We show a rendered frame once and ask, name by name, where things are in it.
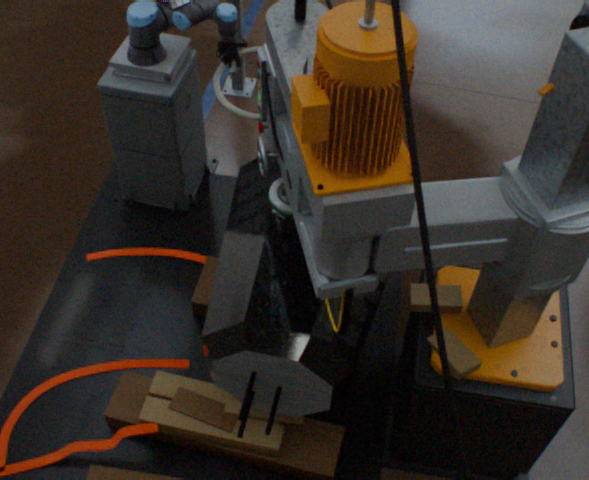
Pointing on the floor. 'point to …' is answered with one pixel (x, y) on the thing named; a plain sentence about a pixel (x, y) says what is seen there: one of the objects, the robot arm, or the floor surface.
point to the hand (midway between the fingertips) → (233, 69)
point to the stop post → (243, 86)
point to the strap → (86, 375)
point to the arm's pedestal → (157, 136)
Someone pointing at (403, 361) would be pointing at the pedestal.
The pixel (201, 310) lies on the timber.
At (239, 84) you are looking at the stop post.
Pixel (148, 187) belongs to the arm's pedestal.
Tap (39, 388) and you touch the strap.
